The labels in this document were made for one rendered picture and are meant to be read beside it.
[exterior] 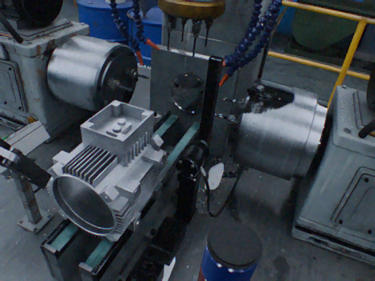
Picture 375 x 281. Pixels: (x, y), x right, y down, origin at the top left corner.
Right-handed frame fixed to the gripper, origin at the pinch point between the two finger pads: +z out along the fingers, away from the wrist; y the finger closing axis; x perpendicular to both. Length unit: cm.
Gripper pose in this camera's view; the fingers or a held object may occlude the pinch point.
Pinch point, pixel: (35, 174)
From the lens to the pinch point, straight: 58.4
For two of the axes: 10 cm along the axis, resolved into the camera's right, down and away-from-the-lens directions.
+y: -9.2, -3.0, 2.6
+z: 1.1, 4.4, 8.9
